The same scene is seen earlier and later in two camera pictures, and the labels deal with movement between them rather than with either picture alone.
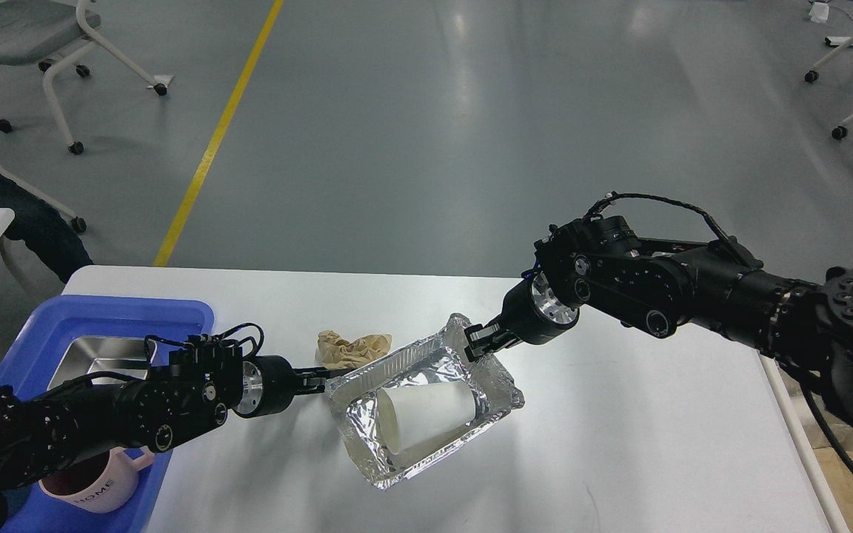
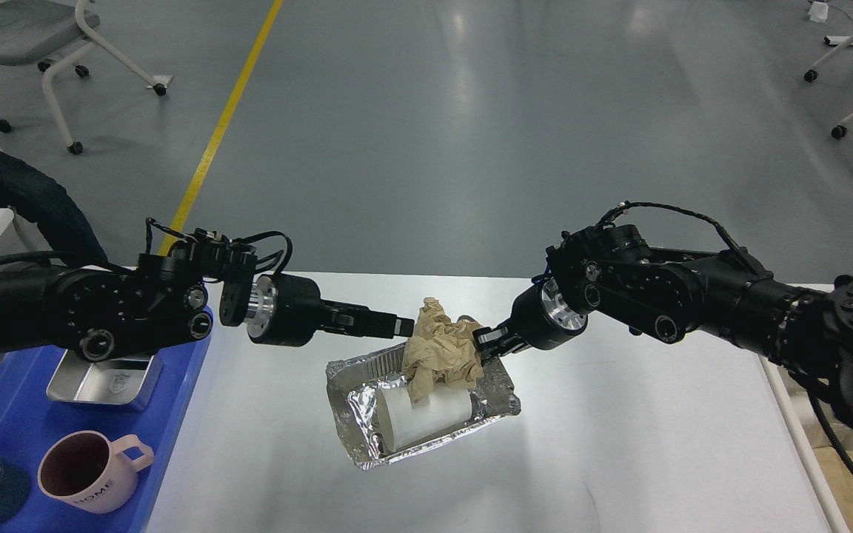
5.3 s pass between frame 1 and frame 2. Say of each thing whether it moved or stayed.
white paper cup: stayed
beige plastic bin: stayed
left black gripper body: moved
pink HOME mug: stayed
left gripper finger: moved
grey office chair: stayed
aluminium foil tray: moved
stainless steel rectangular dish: stayed
